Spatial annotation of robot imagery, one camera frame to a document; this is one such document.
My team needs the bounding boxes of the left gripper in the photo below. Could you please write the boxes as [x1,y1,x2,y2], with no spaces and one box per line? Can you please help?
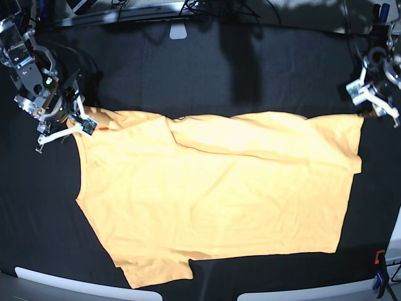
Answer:
[346,46,400,128]

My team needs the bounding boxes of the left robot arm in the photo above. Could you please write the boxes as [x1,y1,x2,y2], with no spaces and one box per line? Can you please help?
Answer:
[345,18,400,128]

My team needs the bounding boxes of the red blue clamp bottom right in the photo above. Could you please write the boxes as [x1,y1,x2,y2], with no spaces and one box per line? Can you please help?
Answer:
[372,250,390,299]

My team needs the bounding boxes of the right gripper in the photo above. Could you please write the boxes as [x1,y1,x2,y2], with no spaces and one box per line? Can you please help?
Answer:
[35,70,98,154]

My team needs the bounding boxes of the black cables behind table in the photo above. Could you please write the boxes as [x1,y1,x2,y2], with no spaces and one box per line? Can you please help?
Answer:
[109,0,283,26]

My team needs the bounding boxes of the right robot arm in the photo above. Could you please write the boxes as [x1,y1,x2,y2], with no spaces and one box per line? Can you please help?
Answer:
[1,1,98,152]

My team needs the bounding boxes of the blue clamp top right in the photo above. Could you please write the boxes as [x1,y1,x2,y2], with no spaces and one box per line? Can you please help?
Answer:
[373,3,390,24]

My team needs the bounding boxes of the yellow t-shirt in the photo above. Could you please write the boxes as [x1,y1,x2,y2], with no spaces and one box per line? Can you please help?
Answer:
[74,107,364,288]

